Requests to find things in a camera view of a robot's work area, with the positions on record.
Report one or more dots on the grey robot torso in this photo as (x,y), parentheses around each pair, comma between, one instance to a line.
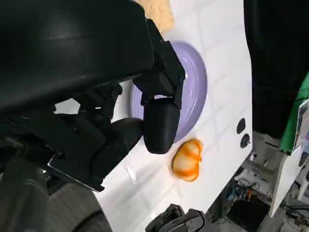
(36,200)

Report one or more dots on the printed paper sheet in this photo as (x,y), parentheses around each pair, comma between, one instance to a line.
(301,125)

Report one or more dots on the white panel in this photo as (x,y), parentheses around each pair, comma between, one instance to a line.
(282,178)

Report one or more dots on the small white tape piece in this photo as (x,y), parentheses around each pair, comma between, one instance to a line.
(131,172)

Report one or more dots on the black round table grommet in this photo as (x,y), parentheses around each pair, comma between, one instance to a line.
(245,140)
(241,126)

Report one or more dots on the large black fabric cover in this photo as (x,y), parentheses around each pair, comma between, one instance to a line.
(275,60)

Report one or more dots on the green board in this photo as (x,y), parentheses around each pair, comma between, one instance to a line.
(290,125)

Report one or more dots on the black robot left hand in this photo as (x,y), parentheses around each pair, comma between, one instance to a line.
(60,60)

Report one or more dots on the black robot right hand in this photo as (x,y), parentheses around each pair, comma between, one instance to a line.
(178,220)

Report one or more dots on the orange toy bread roll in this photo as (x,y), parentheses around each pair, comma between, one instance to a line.
(187,160)

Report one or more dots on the lilac plate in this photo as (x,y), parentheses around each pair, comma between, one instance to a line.
(193,91)

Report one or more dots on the beige towel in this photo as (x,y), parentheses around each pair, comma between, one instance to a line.
(161,14)

